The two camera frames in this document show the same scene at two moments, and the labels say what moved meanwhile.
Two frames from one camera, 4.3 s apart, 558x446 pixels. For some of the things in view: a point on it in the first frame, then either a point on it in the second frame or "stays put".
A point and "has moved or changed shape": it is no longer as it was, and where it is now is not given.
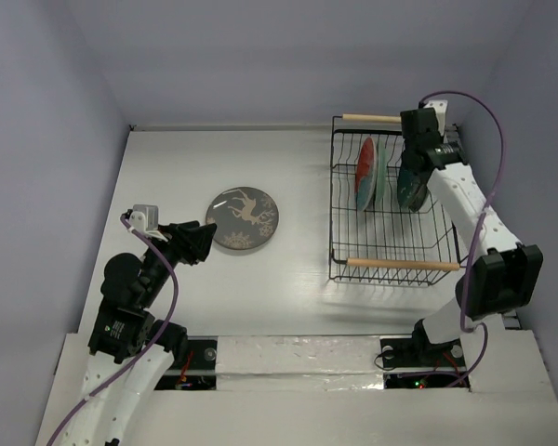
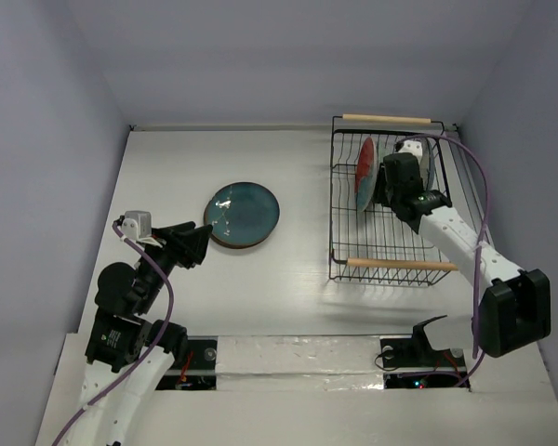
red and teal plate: (365, 177) stays put
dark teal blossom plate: (411, 190) has moved or changed shape
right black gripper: (414, 163) -> (391, 187)
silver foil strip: (303, 363) stays put
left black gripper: (193, 238) stays put
